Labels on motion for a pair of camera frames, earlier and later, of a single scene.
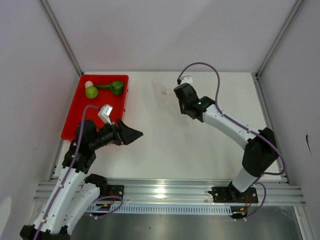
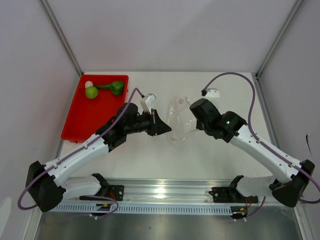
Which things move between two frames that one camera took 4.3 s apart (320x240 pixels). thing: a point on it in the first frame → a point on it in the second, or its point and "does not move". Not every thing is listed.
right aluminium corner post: x=282 y=33 does not move
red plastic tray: x=104 y=96 does not move
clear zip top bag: x=163 y=96 → x=180 y=121
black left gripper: x=128 y=134 → x=157 y=127
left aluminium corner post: x=60 y=34 does not move
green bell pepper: x=117 y=87 does not move
